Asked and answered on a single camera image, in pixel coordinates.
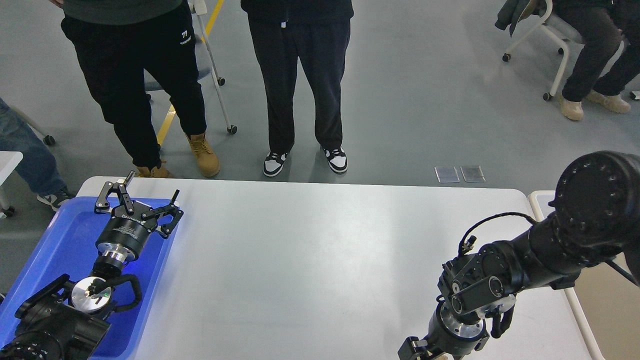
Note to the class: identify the clear floor plate right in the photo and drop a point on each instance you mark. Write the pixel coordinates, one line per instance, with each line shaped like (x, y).
(473, 174)

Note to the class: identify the clear floor plate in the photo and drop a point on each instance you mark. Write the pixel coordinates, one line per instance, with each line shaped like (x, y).
(447, 174)
(473, 174)

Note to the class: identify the clear floor plate left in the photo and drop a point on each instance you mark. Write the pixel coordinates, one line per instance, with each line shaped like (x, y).
(447, 174)

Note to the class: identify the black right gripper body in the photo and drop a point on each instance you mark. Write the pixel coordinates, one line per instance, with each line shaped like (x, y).
(448, 335)

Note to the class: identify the blue plastic tray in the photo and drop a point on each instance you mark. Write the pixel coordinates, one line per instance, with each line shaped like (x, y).
(68, 247)

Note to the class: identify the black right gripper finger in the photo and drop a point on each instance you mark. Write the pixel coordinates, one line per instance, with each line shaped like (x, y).
(414, 348)

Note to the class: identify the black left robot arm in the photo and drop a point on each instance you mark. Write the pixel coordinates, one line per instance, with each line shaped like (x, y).
(86, 290)

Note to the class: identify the seated person black trousers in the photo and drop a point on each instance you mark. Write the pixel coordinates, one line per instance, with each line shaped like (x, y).
(595, 45)

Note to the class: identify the person in blue jeans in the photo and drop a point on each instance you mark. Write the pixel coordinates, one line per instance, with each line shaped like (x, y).
(38, 167)

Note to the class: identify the person in tan boots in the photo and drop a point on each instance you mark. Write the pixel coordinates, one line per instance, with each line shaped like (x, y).
(116, 42)

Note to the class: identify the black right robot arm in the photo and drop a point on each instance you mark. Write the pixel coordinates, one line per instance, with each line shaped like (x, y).
(595, 220)

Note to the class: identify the beige plastic bin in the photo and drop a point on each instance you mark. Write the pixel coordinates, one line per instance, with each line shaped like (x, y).
(606, 308)

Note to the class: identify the white chair right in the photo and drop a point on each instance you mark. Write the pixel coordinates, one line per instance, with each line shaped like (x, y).
(545, 30)

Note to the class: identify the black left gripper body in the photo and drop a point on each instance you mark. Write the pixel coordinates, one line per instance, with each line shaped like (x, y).
(125, 235)

